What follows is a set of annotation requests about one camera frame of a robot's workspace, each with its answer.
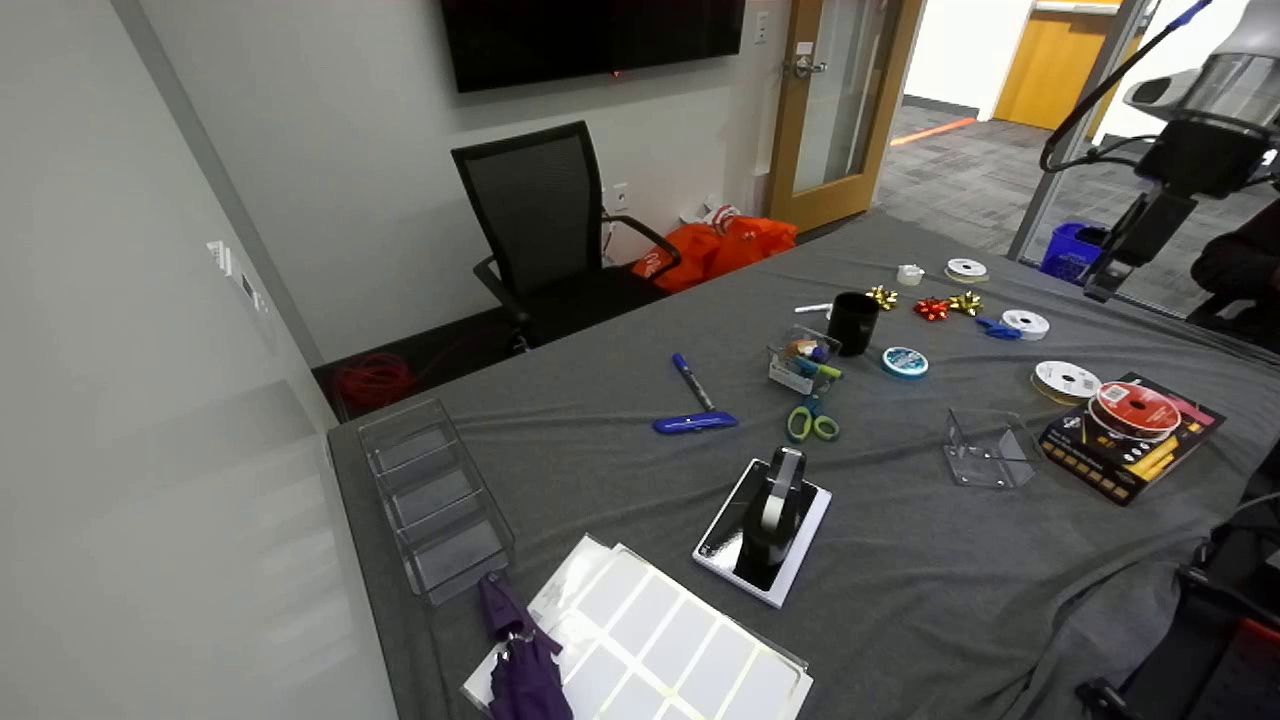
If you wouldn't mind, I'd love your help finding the white black flat tray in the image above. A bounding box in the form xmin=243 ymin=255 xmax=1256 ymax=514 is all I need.
xmin=686 ymin=455 xmax=836 ymax=613

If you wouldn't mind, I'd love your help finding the black tape dispenser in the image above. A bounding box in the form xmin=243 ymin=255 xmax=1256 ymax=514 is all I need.
xmin=734 ymin=444 xmax=813 ymax=572

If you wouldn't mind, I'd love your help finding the orange bag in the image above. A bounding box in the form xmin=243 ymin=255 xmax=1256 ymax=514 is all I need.
xmin=632 ymin=211 xmax=799 ymax=298

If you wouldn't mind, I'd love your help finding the grey table cloth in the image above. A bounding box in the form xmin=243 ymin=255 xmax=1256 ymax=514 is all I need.
xmin=325 ymin=211 xmax=1280 ymax=720

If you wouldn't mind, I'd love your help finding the white ribbon spool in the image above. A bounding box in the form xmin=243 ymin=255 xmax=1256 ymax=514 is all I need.
xmin=1033 ymin=356 xmax=1106 ymax=409
xmin=995 ymin=306 xmax=1053 ymax=346
xmin=938 ymin=251 xmax=992 ymax=287

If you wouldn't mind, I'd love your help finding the black ribbon box orange spool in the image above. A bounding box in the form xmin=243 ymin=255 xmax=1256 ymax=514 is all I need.
xmin=1036 ymin=374 xmax=1228 ymax=510

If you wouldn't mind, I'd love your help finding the red coiled cable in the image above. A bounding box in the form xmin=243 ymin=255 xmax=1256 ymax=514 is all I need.
xmin=330 ymin=352 xmax=425 ymax=416

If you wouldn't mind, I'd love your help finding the wooden door with glass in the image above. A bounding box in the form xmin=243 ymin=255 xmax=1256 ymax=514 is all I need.
xmin=764 ymin=0 xmax=928 ymax=236

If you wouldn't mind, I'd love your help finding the purple cloth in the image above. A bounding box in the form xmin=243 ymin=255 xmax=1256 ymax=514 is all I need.
xmin=477 ymin=572 xmax=577 ymax=720

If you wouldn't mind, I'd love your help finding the blue rectangular bar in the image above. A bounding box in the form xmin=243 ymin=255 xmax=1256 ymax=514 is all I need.
xmin=648 ymin=409 xmax=738 ymax=439

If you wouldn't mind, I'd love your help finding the small clear acrylic stand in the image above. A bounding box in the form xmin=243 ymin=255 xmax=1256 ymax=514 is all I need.
xmin=937 ymin=409 xmax=1039 ymax=498

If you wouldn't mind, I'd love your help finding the black equipment stand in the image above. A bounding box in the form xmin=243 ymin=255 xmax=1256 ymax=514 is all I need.
xmin=1078 ymin=113 xmax=1280 ymax=323

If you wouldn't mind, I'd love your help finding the clear compartment organizer tray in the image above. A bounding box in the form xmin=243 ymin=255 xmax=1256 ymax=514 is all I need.
xmin=358 ymin=398 xmax=518 ymax=613

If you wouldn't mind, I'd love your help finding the silver marker with blue cap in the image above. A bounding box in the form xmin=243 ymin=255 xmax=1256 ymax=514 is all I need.
xmin=667 ymin=348 xmax=720 ymax=416

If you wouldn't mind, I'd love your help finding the blue bin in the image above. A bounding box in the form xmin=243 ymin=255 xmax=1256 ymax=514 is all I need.
xmin=1036 ymin=222 xmax=1113 ymax=287

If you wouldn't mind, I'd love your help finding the clear acrylic pen container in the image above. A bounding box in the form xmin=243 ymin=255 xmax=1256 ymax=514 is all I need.
xmin=764 ymin=332 xmax=846 ymax=399

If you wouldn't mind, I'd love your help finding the black mug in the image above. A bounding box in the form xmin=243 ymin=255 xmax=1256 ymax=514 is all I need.
xmin=822 ymin=287 xmax=888 ymax=362

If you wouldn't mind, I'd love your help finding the white wall thermostat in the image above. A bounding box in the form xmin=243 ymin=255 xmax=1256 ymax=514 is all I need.
xmin=204 ymin=236 xmax=264 ymax=312

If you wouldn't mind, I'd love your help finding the round teal mint tin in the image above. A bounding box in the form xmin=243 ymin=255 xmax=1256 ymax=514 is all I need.
xmin=875 ymin=342 xmax=937 ymax=384

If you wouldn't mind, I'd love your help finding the black mesh office chair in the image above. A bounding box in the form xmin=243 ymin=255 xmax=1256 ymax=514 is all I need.
xmin=449 ymin=116 xmax=684 ymax=352

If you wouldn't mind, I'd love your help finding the black wall television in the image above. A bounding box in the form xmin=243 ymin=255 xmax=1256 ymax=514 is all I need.
xmin=436 ymin=0 xmax=749 ymax=95

